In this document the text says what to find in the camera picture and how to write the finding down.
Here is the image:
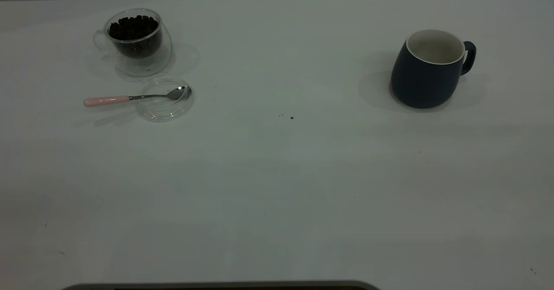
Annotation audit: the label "dark blue ceramic mug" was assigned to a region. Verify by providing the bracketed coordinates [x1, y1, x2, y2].
[390, 29, 477, 109]

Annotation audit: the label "pink-handled metal spoon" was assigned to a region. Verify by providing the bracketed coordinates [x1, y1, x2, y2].
[84, 86, 192, 108]

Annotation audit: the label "clear round glass lid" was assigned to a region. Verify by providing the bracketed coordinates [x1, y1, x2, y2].
[136, 76, 195, 122]

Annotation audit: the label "dark coffee beans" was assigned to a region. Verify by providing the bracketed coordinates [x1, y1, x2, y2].
[108, 15, 163, 58]

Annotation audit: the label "clear double-wall glass cup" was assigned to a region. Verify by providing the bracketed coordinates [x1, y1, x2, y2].
[92, 8, 174, 77]

